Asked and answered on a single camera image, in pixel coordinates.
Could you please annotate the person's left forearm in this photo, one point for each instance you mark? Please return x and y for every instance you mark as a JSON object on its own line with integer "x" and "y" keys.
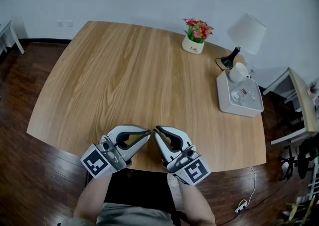
{"x": 92, "y": 195}

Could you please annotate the person's grey clothing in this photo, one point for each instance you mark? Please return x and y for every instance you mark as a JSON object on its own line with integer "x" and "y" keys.
{"x": 129, "y": 216}

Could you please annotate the white power plug adapter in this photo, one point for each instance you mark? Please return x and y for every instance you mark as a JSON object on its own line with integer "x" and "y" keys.
{"x": 241, "y": 205}

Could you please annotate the white wall socket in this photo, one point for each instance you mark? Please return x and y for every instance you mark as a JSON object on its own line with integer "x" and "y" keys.
{"x": 69, "y": 23}
{"x": 59, "y": 23}

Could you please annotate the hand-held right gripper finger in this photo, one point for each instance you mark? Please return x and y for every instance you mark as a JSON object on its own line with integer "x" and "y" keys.
{"x": 164, "y": 151}
{"x": 182, "y": 135}

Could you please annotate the black bag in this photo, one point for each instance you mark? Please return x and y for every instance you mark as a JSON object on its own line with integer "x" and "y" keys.
{"x": 306, "y": 156}

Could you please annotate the white ceramic cup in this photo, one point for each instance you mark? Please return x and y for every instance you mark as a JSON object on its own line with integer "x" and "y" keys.
{"x": 238, "y": 73}

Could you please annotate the person's right forearm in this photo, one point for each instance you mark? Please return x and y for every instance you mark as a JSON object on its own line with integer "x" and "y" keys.
{"x": 194, "y": 202}

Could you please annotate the white pot with red flowers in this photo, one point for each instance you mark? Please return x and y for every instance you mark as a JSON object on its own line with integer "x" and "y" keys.
{"x": 193, "y": 44}

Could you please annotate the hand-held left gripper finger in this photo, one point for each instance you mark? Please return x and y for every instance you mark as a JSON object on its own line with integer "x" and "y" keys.
{"x": 133, "y": 150}
{"x": 129, "y": 128}

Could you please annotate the clear glass cup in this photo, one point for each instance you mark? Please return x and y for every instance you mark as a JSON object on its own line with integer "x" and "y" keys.
{"x": 249, "y": 98}
{"x": 235, "y": 94}

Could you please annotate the white shade black table lamp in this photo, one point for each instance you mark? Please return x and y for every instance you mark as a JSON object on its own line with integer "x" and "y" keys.
{"x": 248, "y": 32}

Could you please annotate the white side table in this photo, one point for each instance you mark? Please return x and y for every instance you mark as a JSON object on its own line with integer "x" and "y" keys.
{"x": 7, "y": 34}

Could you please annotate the white and beige shelf unit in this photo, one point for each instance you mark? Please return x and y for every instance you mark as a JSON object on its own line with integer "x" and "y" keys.
{"x": 302, "y": 100}

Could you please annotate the black tripod stand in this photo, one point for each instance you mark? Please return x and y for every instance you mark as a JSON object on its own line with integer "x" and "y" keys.
{"x": 290, "y": 162}

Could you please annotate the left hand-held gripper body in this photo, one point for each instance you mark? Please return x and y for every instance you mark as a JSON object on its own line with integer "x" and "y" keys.
{"x": 97, "y": 162}

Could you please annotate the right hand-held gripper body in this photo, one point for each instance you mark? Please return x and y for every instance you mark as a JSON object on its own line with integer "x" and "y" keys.
{"x": 194, "y": 170}

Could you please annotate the yellow-green plant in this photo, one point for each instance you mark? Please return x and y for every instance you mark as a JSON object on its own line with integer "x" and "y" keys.
{"x": 300, "y": 211}

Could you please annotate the white rectangular tray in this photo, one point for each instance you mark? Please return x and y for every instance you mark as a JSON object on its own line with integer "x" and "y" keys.
{"x": 226, "y": 95}

